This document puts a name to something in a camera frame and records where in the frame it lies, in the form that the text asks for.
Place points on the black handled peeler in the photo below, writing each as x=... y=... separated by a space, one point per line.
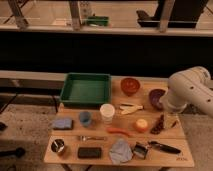
x=163 y=147

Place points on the dark red chili pepper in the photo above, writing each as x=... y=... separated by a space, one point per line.
x=159 y=126

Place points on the purple bowl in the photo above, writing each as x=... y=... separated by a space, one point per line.
x=154 y=98

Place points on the orange carrot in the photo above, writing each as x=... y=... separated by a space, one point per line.
x=117 y=130

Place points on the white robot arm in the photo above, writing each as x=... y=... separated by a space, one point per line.
x=189 y=87

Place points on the black sponge block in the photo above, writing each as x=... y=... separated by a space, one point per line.
x=89 y=152

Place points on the green plastic tray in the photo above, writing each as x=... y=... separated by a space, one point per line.
x=86 y=90

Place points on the blue sponge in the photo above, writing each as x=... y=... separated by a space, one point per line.
x=62 y=124

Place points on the silver fork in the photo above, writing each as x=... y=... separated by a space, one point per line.
x=85 y=138

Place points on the white paper cup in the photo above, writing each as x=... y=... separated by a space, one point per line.
x=107 y=112

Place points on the small metal container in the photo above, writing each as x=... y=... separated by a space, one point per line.
x=140 y=150

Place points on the wooden folding table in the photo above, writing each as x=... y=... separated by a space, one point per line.
x=174 y=137

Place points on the light blue cloth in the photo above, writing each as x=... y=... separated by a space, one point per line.
x=120 y=152

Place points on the steel cup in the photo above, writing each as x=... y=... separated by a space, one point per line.
x=58 y=146

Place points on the red-brown bowl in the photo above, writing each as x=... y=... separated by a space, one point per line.
x=130 y=86

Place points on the blue plastic cup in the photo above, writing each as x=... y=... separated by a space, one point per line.
x=85 y=118

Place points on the wooden spatula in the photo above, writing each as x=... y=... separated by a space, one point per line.
x=129 y=108

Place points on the green box on shelf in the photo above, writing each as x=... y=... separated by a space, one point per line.
x=97 y=20

